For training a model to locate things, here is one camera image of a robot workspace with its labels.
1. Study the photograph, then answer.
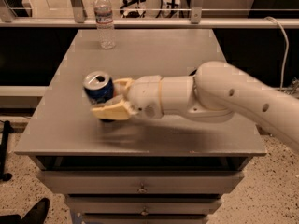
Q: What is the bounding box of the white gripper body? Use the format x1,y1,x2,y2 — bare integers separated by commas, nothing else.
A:
127,76,163,119

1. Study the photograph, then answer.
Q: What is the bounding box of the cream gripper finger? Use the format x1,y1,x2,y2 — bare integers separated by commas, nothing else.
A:
91,95,137,120
113,77,135,96

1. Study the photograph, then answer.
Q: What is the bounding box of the blue pepsi can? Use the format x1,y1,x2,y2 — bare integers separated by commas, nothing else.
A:
83,71,114,105

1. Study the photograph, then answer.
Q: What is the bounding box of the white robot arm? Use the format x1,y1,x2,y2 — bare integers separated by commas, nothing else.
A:
91,61,299,152

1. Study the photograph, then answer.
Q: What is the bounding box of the grey drawer cabinet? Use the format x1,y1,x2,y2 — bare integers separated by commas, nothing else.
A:
16,29,265,218

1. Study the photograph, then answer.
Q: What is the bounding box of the top grey drawer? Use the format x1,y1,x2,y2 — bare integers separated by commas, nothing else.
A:
39,171,244,194

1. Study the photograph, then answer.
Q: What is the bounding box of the grey drawer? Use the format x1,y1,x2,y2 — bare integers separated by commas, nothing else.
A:
66,196,222,215
39,171,244,194
83,215,208,224

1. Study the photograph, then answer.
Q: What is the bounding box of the metal railing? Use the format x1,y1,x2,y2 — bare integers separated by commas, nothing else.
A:
1,0,299,29

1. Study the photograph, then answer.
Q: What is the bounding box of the clear plastic water bottle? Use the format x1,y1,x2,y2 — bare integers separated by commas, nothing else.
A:
93,0,116,49

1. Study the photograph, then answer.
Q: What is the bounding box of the middle grey drawer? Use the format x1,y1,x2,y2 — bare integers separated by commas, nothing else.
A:
66,196,222,215

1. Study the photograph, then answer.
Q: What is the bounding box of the black office chair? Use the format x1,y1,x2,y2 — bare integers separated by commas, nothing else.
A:
119,0,148,18

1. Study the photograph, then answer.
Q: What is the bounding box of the bottom grey drawer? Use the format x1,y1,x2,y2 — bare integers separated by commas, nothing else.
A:
83,215,208,224

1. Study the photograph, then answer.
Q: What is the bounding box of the black stand base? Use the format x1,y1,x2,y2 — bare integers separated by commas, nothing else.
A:
0,120,14,182

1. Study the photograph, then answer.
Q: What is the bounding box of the black shoe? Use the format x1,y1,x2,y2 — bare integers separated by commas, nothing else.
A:
21,198,50,224

